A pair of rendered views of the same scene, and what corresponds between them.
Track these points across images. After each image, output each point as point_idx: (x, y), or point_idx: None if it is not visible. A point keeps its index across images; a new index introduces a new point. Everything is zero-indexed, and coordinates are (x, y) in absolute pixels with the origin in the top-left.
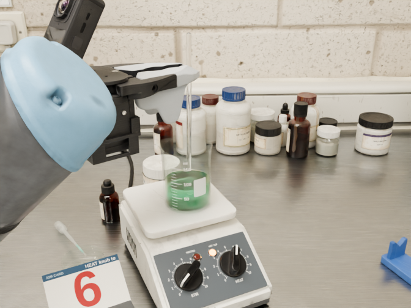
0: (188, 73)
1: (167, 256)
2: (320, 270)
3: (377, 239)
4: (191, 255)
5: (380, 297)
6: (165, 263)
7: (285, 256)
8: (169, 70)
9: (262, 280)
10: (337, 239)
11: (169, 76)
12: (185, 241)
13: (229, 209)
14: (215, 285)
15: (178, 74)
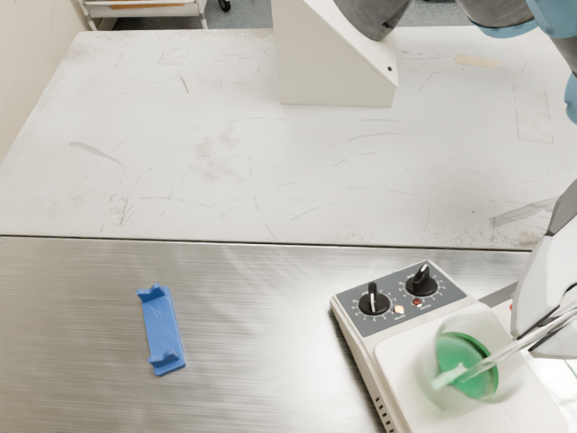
0: (531, 271)
1: (451, 298)
2: (263, 354)
3: (163, 414)
4: (422, 304)
5: (217, 307)
6: (451, 292)
7: (298, 385)
8: (573, 256)
9: (340, 297)
10: (217, 418)
11: (555, 214)
12: (435, 317)
13: (385, 349)
14: (391, 285)
15: (543, 241)
